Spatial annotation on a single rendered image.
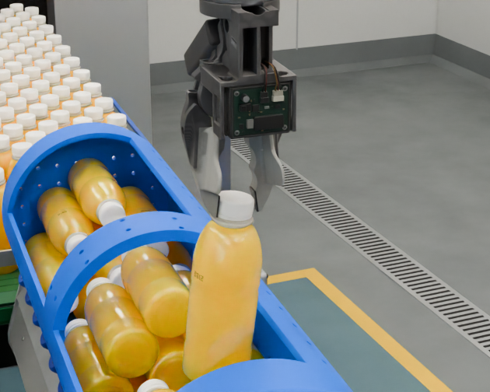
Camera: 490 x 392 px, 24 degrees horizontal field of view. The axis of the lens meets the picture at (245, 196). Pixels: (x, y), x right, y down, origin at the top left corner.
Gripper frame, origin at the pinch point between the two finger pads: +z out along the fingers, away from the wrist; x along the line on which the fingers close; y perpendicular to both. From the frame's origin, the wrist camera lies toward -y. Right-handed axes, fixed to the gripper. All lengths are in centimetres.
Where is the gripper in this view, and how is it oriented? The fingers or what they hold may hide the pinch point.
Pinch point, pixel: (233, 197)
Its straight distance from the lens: 109.1
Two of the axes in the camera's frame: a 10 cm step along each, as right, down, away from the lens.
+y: 3.2, 3.5, -8.8
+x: 9.5, -1.3, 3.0
